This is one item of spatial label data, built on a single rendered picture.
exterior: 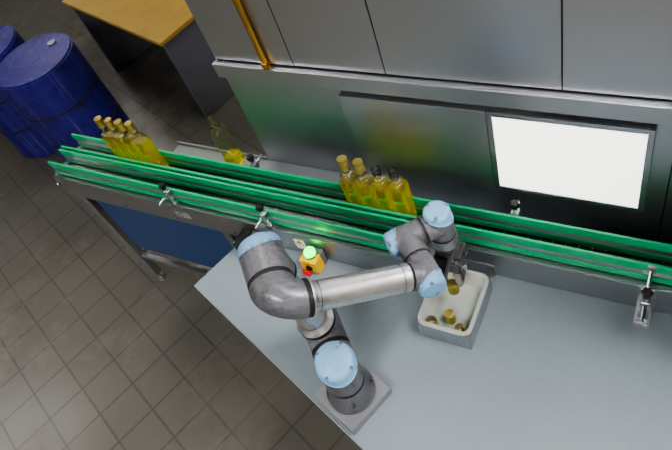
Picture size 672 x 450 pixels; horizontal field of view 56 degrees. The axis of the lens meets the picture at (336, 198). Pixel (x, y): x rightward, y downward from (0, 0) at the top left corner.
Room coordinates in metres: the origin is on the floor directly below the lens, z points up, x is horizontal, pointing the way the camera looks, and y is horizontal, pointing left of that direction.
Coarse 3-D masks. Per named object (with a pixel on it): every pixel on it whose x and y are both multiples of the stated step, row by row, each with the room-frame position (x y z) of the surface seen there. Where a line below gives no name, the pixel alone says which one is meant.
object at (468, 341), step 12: (468, 264) 1.11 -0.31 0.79; (480, 264) 1.08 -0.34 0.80; (492, 276) 1.05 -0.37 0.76; (480, 312) 0.92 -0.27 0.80; (420, 324) 0.96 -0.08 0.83; (480, 324) 0.91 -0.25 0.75; (432, 336) 0.94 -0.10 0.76; (444, 336) 0.91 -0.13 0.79; (456, 336) 0.88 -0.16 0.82; (468, 336) 0.86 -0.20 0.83; (468, 348) 0.86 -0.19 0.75
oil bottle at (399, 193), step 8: (400, 176) 1.32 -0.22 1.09; (392, 184) 1.30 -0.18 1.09; (400, 184) 1.29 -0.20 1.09; (408, 184) 1.31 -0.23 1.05; (392, 192) 1.29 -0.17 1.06; (400, 192) 1.28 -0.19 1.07; (408, 192) 1.30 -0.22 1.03; (392, 200) 1.30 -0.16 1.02; (400, 200) 1.28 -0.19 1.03; (408, 200) 1.29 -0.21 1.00; (400, 208) 1.29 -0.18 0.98; (408, 208) 1.28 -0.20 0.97
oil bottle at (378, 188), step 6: (372, 180) 1.35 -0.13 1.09; (384, 180) 1.33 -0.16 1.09; (372, 186) 1.34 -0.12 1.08; (378, 186) 1.32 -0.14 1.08; (384, 186) 1.32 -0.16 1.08; (372, 192) 1.34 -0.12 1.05; (378, 192) 1.33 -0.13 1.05; (384, 192) 1.31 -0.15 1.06; (378, 198) 1.33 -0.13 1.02; (384, 198) 1.32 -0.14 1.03; (378, 204) 1.34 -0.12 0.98; (384, 204) 1.32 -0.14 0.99; (390, 204) 1.31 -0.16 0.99; (390, 210) 1.31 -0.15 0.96
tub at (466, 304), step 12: (468, 276) 1.05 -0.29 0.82; (480, 276) 1.02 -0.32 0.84; (468, 288) 1.04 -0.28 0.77; (480, 288) 1.02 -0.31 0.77; (432, 300) 1.03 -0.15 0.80; (444, 300) 1.03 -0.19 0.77; (456, 300) 1.01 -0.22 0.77; (468, 300) 1.00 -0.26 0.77; (480, 300) 0.94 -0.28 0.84; (420, 312) 0.99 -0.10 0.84; (432, 312) 1.01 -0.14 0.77; (456, 312) 0.97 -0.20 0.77; (468, 312) 0.96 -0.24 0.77; (432, 324) 0.93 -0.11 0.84; (444, 324) 0.95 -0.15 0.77; (468, 324) 0.92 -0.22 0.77
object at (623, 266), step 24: (168, 168) 1.97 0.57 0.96; (288, 192) 1.58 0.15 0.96; (408, 216) 1.26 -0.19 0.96; (480, 240) 1.09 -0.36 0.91; (504, 240) 1.04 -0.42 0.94; (528, 240) 0.99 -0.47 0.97; (576, 264) 0.89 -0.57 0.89; (600, 264) 0.85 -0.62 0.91; (624, 264) 0.81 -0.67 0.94; (648, 264) 0.77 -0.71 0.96
